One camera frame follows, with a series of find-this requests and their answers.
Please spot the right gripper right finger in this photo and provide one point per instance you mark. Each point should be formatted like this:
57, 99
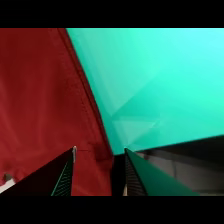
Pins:
150, 181

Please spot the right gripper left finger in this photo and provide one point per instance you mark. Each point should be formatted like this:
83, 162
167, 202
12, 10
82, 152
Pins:
50, 180

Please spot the red garment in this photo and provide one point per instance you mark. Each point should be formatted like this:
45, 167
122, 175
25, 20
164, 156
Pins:
43, 100

